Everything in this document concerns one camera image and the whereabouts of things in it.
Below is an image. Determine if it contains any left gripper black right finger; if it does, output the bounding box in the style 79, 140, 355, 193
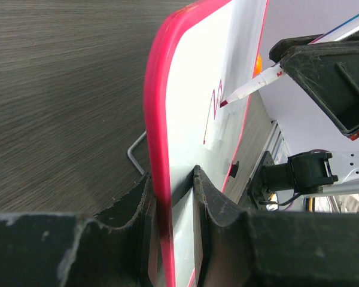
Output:
193, 166, 359, 286

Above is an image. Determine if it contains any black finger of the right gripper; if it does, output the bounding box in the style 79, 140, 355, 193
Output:
280, 41, 359, 136
269, 32, 359, 63

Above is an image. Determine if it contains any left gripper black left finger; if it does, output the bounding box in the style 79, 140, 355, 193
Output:
0, 174, 159, 286

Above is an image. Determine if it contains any magenta capped whiteboard marker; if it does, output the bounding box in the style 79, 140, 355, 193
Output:
218, 7, 359, 109

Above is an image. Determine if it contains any pink framed whiteboard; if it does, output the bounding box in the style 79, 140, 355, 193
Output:
143, 1, 268, 286

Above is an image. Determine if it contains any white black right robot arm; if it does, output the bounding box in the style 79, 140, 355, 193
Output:
239, 32, 359, 210

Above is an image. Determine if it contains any orange ball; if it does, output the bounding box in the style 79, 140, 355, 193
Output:
253, 53, 263, 77

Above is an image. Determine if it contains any metal wire whiteboard stand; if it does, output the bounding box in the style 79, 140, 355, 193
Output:
126, 130, 147, 176

